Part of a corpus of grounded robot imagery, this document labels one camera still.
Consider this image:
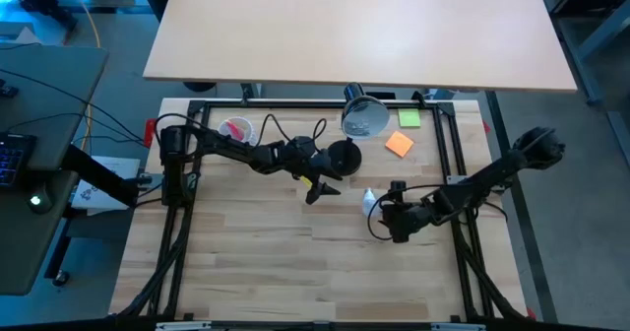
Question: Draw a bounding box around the orange sticky note pad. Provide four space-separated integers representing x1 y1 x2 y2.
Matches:
384 130 415 159

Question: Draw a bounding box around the white textured cup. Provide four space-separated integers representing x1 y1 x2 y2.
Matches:
218 116 259 148

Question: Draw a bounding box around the yellow cable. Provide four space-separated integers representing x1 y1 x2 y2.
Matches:
62 0 102 151

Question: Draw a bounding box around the white printed paper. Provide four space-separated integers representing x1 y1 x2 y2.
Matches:
71 155 142 212

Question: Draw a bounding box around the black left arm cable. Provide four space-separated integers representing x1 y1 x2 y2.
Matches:
258 112 329 148

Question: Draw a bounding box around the light wooden desk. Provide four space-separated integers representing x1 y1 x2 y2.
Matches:
142 0 578 94

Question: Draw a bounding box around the green sticky note pad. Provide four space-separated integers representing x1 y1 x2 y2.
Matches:
397 107 422 129

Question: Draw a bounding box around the grey metal shelf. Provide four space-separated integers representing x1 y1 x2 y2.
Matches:
538 0 630 106

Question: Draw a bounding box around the black computer mouse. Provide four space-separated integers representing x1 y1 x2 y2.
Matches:
27 182 54 216

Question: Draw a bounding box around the black gooseneck desk lamp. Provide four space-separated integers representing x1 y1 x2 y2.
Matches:
327 82 391 177

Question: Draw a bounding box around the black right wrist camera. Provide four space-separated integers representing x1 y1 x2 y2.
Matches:
388 179 408 204

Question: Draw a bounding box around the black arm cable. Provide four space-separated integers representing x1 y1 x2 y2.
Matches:
366 182 447 242
258 112 329 148

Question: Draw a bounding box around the grey side desk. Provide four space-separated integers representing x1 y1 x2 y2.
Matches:
0 44 110 297

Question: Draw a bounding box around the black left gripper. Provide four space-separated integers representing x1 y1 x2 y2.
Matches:
294 148 345 206

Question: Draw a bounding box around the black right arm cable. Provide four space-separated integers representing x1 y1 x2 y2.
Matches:
366 182 447 242

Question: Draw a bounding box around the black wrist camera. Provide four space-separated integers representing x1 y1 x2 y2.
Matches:
388 179 408 204
288 135 319 158

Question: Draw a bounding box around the black desk foot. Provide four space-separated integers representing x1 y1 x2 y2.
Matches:
182 80 219 94

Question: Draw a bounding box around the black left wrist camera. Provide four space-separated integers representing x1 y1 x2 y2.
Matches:
288 135 319 158

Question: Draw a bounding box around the black keyboard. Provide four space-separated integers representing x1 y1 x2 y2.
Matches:
0 132 38 189

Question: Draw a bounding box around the small black device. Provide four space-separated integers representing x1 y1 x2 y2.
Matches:
0 77 21 99

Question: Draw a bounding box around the silver mounting plate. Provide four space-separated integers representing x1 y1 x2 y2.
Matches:
429 322 487 331
155 320 214 331

